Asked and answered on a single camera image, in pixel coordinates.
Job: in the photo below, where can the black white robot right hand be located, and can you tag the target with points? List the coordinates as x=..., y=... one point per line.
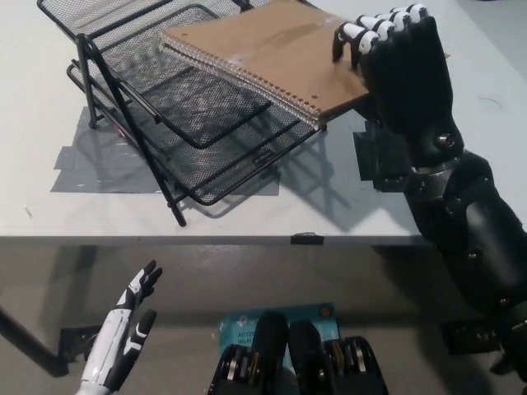
x=407, y=74

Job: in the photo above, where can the teal cardboard box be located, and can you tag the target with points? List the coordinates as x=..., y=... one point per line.
x=243, y=325

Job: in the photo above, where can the black table leg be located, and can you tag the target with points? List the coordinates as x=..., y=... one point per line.
x=37, y=347

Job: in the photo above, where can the black floor tape patch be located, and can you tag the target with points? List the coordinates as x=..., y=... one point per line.
x=76, y=343
x=465, y=339

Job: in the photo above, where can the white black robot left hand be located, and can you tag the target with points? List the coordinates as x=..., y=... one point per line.
x=111, y=349

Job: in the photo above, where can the brown spiral notebook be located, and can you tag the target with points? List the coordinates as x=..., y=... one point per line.
x=267, y=49

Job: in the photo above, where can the black mesh file tray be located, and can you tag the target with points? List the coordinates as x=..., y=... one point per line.
x=123, y=61

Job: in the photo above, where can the grey tape patch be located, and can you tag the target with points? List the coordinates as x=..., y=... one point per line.
x=86, y=168

